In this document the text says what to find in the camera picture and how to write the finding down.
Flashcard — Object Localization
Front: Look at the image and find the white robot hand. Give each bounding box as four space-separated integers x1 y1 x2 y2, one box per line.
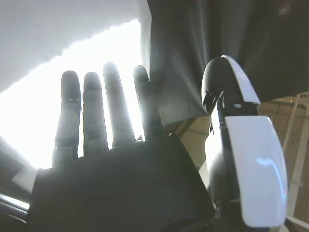
28 55 289 232

